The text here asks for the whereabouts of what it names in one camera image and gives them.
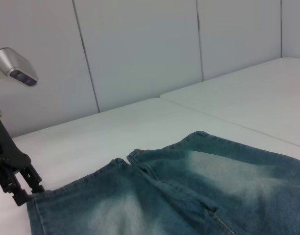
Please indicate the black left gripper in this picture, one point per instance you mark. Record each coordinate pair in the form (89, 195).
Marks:
(7, 154)

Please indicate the blue denim shorts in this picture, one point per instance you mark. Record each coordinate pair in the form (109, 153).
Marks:
(189, 195)

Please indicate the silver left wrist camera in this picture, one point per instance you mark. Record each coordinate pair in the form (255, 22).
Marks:
(15, 66)

